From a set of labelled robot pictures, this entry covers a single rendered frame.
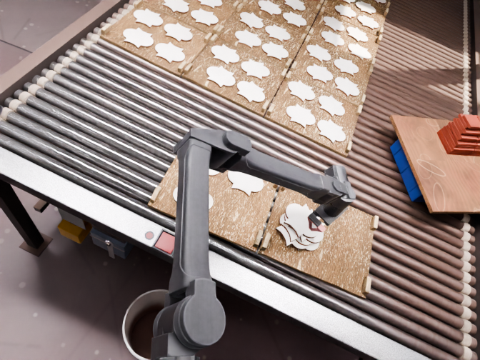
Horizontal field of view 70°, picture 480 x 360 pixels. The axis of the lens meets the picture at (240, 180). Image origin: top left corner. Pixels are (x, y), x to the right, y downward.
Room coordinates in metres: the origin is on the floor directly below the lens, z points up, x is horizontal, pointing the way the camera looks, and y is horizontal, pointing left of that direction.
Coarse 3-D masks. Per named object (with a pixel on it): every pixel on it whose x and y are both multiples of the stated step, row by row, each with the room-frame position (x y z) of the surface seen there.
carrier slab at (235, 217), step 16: (176, 160) 0.72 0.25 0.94; (176, 176) 0.66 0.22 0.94; (224, 176) 0.75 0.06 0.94; (160, 192) 0.57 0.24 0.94; (224, 192) 0.68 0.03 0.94; (240, 192) 0.71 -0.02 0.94; (272, 192) 0.77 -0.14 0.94; (160, 208) 0.51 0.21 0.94; (224, 208) 0.62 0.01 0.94; (240, 208) 0.65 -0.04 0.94; (256, 208) 0.68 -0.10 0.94; (224, 224) 0.56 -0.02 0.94; (240, 224) 0.59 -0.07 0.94; (256, 224) 0.62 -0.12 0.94; (240, 240) 0.53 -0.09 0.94
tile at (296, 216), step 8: (288, 208) 0.70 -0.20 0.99; (296, 208) 0.72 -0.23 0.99; (304, 208) 0.73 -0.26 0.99; (288, 216) 0.67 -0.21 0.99; (296, 216) 0.68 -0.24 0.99; (304, 216) 0.70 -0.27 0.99; (288, 224) 0.64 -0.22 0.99; (296, 224) 0.65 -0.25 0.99; (304, 224) 0.67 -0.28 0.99; (312, 224) 0.68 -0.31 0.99; (296, 232) 0.62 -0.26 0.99; (304, 232) 0.64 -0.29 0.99; (312, 232) 0.65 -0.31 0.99
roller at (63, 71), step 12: (60, 72) 0.89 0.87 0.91; (72, 72) 0.91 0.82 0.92; (84, 84) 0.89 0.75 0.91; (96, 84) 0.91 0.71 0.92; (108, 96) 0.89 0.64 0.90; (120, 96) 0.90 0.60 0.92; (132, 108) 0.88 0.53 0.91; (144, 108) 0.90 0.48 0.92; (156, 120) 0.88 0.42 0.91; (168, 120) 0.90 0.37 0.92; (180, 132) 0.88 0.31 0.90; (384, 228) 0.86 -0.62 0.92; (408, 240) 0.86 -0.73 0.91; (420, 240) 0.88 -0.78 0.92; (432, 252) 0.85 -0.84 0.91; (444, 252) 0.88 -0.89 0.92; (456, 264) 0.85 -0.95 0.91; (468, 264) 0.87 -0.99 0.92
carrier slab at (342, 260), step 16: (288, 192) 0.81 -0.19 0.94; (352, 208) 0.87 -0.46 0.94; (272, 224) 0.64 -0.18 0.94; (336, 224) 0.76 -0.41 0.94; (352, 224) 0.80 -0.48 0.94; (368, 224) 0.83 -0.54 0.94; (272, 240) 0.58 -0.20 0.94; (336, 240) 0.70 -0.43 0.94; (352, 240) 0.73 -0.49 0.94; (368, 240) 0.76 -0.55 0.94; (272, 256) 0.53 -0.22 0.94; (288, 256) 0.55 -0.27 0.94; (304, 256) 0.58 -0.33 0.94; (320, 256) 0.61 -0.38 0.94; (336, 256) 0.63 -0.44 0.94; (352, 256) 0.66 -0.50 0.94; (368, 256) 0.69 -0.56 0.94; (304, 272) 0.52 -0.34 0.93; (320, 272) 0.55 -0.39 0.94; (336, 272) 0.58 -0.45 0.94; (352, 272) 0.60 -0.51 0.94; (368, 272) 0.63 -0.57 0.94; (352, 288) 0.55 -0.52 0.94
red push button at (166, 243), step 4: (164, 232) 0.44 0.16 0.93; (160, 236) 0.42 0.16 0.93; (164, 236) 0.43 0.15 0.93; (168, 236) 0.43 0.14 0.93; (172, 236) 0.44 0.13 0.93; (160, 240) 0.41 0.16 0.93; (164, 240) 0.42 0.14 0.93; (168, 240) 0.42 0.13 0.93; (172, 240) 0.43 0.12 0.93; (156, 244) 0.39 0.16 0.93; (160, 244) 0.40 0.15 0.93; (164, 244) 0.40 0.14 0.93; (168, 244) 0.41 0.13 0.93; (172, 244) 0.42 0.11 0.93; (160, 248) 0.39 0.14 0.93; (164, 248) 0.39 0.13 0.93; (168, 248) 0.40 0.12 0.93; (172, 248) 0.41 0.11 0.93; (168, 252) 0.39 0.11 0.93
